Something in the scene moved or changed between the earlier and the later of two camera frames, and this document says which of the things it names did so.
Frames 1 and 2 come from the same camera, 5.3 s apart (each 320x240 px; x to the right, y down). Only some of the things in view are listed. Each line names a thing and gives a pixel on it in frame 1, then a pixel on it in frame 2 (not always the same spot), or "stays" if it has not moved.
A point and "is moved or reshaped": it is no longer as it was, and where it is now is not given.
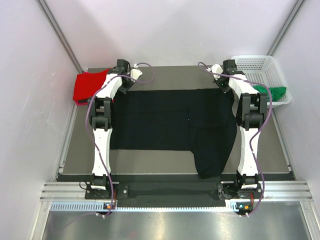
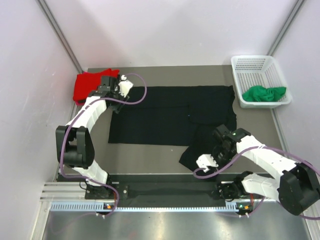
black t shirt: (203, 120) is moved or reshaped
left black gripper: (131, 82) to (116, 108)
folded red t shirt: (87, 84) stays
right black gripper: (224, 90) to (214, 155)
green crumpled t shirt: (277, 93) stays
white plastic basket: (264, 69) stays
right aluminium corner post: (296, 11) stays
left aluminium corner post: (60, 35) stays
